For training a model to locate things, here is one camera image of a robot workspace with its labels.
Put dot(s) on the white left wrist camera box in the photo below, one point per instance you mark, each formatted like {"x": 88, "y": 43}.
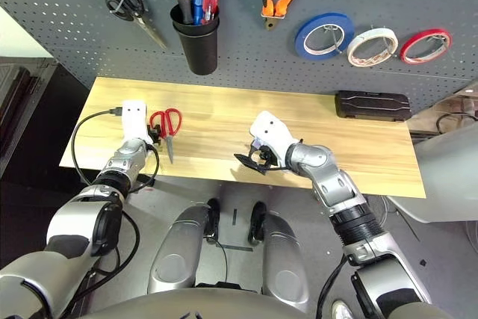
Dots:
{"x": 134, "y": 121}

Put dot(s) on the light grey table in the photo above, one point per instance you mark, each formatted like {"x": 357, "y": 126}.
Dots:
{"x": 440, "y": 184}

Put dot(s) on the blue tape roll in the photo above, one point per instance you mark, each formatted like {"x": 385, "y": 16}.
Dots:
{"x": 298, "y": 40}

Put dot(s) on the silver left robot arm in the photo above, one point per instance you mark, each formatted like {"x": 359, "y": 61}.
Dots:
{"x": 123, "y": 162}

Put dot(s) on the grey robot torso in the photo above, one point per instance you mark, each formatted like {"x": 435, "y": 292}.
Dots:
{"x": 186, "y": 308}

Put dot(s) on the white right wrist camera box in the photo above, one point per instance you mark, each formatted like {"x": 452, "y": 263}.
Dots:
{"x": 272, "y": 132}

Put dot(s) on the grey metal pegboard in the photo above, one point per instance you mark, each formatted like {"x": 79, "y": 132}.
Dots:
{"x": 242, "y": 61}

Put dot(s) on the dark storage cabinet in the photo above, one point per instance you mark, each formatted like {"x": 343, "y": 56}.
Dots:
{"x": 18, "y": 110}

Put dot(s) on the short black floor tape strip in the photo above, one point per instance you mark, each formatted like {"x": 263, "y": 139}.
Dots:
{"x": 235, "y": 218}

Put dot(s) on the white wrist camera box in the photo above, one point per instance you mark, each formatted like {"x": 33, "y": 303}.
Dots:
{"x": 272, "y": 132}
{"x": 134, "y": 121}

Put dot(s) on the white tape roll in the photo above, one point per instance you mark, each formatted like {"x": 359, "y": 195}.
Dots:
{"x": 352, "y": 54}

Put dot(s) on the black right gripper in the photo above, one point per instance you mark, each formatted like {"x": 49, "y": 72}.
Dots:
{"x": 267, "y": 155}

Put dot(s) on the red tape roll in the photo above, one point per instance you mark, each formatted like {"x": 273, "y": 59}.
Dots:
{"x": 404, "y": 54}

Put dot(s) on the long black floor tape strip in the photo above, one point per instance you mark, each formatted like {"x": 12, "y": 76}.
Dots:
{"x": 237, "y": 248}

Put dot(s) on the silver left robot leg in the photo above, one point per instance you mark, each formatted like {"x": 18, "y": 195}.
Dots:
{"x": 175, "y": 259}

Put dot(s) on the silver right robot leg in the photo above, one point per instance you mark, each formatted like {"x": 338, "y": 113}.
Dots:
{"x": 284, "y": 270}

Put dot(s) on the black right robot foot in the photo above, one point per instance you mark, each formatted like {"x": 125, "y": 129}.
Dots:
{"x": 257, "y": 222}

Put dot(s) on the black plastic cup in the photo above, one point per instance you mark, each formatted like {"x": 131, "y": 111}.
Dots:
{"x": 198, "y": 54}

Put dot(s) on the black tool case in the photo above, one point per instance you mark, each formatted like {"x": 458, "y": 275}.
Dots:
{"x": 373, "y": 110}

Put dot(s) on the black left robot foot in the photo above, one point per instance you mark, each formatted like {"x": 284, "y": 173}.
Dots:
{"x": 213, "y": 218}

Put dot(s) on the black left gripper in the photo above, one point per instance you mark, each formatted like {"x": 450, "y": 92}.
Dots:
{"x": 155, "y": 135}

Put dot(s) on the black robot foot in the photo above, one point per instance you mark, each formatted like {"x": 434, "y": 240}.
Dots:
{"x": 213, "y": 218}
{"x": 257, "y": 222}

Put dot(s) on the silver pegboard hook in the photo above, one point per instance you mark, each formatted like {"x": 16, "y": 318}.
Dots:
{"x": 392, "y": 48}
{"x": 444, "y": 40}
{"x": 338, "y": 46}

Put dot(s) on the black table leg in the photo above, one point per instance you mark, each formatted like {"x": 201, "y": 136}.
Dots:
{"x": 143, "y": 184}

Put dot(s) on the silver robot leg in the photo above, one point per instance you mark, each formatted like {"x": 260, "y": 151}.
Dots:
{"x": 175, "y": 259}
{"x": 284, "y": 270}

